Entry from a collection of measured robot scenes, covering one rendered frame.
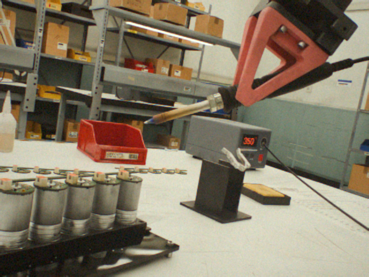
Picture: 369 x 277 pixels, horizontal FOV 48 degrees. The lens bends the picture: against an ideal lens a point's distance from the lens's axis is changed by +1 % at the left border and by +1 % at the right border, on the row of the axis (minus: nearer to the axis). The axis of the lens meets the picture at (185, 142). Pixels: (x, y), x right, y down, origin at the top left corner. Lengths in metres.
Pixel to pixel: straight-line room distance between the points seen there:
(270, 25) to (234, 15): 6.09
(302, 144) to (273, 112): 0.72
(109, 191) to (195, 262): 0.10
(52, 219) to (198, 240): 0.17
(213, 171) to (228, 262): 0.16
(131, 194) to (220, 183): 0.17
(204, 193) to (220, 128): 0.37
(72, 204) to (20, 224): 0.05
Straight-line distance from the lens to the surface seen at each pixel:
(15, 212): 0.31
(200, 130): 0.93
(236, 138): 0.86
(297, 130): 5.99
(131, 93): 3.13
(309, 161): 5.84
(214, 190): 0.53
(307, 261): 0.46
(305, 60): 0.37
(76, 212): 0.35
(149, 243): 0.38
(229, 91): 0.38
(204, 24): 3.49
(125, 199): 0.38
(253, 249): 0.45
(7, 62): 2.71
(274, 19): 0.36
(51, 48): 4.59
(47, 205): 0.33
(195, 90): 3.34
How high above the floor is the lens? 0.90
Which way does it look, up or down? 7 degrees down
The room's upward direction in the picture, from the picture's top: 10 degrees clockwise
